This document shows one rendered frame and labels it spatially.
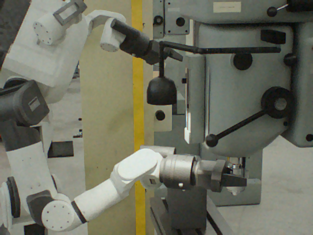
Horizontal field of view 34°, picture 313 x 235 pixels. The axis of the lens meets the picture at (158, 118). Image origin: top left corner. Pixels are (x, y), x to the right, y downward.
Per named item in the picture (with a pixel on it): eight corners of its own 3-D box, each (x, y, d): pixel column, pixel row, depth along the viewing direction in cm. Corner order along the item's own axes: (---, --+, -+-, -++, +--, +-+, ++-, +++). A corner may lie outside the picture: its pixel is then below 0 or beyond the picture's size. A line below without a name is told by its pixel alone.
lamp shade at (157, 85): (141, 100, 122) (141, 75, 120) (167, 97, 125) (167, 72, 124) (155, 106, 116) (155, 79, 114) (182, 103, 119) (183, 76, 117)
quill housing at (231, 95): (213, 166, 115) (217, 23, 107) (191, 140, 135) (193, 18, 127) (292, 160, 119) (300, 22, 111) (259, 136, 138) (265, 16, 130)
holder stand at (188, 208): (170, 229, 171) (170, 174, 166) (167, 202, 193) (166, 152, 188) (206, 228, 172) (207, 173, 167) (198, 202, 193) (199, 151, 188)
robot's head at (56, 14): (40, 20, 127) (49, 8, 120) (65, 3, 131) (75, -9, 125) (56, 40, 128) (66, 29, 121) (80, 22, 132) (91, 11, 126)
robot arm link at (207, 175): (221, 167, 122) (172, 163, 125) (219, 204, 125) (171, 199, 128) (227, 151, 134) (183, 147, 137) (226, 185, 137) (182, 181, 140)
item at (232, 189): (231, 193, 127) (231, 173, 125) (223, 187, 131) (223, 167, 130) (248, 191, 128) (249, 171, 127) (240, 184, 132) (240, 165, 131)
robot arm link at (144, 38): (147, 72, 184) (119, 59, 178) (152, 48, 187) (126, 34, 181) (167, 64, 174) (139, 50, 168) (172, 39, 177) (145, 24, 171)
